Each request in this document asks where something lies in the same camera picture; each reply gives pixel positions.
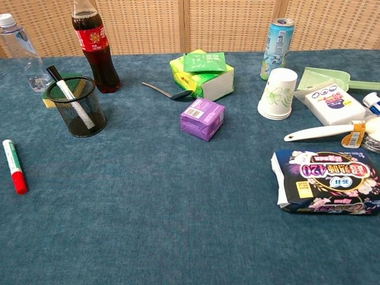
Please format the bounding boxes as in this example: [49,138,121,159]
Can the red-capped white marker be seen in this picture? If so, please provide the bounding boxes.
[2,139,29,195]

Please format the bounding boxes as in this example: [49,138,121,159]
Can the black mesh pen holder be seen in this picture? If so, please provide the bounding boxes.
[47,75,107,138]

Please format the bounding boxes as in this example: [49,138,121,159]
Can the black-capped white marker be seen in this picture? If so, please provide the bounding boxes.
[46,65,96,130]

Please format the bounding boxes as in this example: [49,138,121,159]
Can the purple small packet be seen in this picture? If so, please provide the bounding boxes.
[180,97,226,143]

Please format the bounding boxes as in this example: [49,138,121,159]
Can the black metal spoon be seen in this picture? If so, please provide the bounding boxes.
[141,81,194,100]

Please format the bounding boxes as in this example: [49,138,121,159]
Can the green yellow tissue pack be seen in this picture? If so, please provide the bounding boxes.
[169,49,235,103]

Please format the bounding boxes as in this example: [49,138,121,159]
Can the blue fabric tablecloth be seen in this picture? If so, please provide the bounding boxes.
[0,48,380,285]

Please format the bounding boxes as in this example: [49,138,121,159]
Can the green flat sachet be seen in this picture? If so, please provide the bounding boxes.
[183,52,228,73]

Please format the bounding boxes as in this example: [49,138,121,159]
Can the stacked white paper cups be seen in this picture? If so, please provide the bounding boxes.
[257,67,298,121]

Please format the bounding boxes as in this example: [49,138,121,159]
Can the light blue drink can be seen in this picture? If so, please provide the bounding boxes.
[259,17,296,81]

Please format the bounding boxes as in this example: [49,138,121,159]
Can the woven rattan screen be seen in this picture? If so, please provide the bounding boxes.
[0,0,380,59]

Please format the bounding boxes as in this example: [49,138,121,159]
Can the cola bottle with red label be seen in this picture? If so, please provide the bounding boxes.
[71,0,122,94]

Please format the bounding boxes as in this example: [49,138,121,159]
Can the dark sanitary pad pack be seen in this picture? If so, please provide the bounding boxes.
[270,148,380,216]

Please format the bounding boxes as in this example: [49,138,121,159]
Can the yellow and green sponge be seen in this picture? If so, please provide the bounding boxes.
[42,71,88,109]

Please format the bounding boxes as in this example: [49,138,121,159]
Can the light green plastic dustpan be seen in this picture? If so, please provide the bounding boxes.
[296,66,380,92]

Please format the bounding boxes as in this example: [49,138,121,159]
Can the white wrapped sponge pack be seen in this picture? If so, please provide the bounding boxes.
[294,83,373,126]

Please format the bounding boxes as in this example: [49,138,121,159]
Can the steel wool scourer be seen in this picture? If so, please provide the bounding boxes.
[359,132,380,154]

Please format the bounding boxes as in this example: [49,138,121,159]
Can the blue white small tube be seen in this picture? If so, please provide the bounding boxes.
[362,91,380,115]

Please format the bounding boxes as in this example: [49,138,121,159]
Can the clear plastic water bottle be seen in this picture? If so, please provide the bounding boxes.
[0,13,53,93]

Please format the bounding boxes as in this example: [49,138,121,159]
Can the white long handled brush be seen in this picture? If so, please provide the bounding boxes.
[283,116,380,143]

